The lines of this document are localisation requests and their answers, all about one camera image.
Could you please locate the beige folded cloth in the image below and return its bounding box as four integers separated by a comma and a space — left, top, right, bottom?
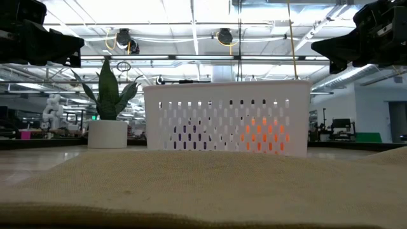
0, 146, 407, 229

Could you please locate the black hanging cable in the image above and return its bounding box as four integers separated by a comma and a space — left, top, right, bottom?
237, 0, 243, 82

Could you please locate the green snake plant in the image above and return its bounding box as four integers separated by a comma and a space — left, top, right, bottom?
70, 59, 144, 121

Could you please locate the black ceiling cable reel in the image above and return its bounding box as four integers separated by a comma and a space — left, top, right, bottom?
114, 27, 141, 55
216, 27, 235, 46

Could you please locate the green board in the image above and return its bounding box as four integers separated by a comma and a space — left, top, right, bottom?
355, 132, 383, 143

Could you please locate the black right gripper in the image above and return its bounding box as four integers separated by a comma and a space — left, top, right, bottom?
310, 0, 407, 74

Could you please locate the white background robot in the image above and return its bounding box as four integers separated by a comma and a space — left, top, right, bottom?
42, 94, 66, 131

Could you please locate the black computer monitor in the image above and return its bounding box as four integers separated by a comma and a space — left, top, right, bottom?
331, 118, 352, 133

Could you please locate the black table frame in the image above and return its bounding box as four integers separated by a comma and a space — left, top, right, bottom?
0, 139, 407, 152

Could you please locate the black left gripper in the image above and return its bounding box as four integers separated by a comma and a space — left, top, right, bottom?
0, 0, 85, 68

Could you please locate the yellow hanging cable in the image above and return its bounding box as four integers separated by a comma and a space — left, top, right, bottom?
286, 0, 299, 81

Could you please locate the orange round toy fruit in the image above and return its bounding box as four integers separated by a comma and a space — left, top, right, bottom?
240, 116, 291, 153

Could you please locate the white perforated plastic basket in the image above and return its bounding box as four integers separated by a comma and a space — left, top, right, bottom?
142, 80, 312, 159

